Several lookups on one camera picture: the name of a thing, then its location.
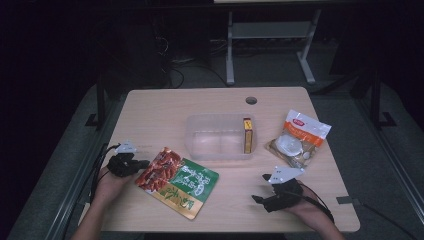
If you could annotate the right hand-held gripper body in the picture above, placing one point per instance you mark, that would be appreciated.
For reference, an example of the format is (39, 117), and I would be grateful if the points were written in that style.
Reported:
(283, 195)

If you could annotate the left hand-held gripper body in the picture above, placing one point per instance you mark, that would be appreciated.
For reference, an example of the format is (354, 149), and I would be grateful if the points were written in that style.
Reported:
(121, 165)

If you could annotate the green and red snack packet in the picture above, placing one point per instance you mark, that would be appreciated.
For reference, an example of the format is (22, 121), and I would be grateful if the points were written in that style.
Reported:
(180, 186)

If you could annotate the yellow and red box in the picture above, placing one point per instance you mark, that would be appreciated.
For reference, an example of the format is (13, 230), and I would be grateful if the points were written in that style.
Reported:
(248, 136)

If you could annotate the clear plastic container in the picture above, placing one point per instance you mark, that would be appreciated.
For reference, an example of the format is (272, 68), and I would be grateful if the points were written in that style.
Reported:
(213, 140)

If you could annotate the person's left hand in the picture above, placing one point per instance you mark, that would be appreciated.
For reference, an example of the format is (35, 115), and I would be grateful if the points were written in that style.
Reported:
(106, 188)

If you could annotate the person's right hand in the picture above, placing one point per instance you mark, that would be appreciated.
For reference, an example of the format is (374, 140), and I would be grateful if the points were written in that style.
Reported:
(310, 210)

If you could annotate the white and orange snack packet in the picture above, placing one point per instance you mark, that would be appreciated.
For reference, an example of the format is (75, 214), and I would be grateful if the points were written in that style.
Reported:
(296, 143)

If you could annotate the grey tape strip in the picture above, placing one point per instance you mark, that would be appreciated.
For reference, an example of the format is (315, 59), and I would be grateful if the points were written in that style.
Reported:
(346, 200)

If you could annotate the black metal stand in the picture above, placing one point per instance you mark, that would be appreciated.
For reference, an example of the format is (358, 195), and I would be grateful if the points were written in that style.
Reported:
(376, 100)
(100, 100)

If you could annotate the white metal stand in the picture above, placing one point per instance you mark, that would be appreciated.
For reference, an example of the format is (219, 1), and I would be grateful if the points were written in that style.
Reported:
(230, 50)

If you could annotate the grey metal floor rail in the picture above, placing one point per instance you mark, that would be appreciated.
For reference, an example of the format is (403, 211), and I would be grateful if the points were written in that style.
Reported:
(73, 186)
(396, 166)

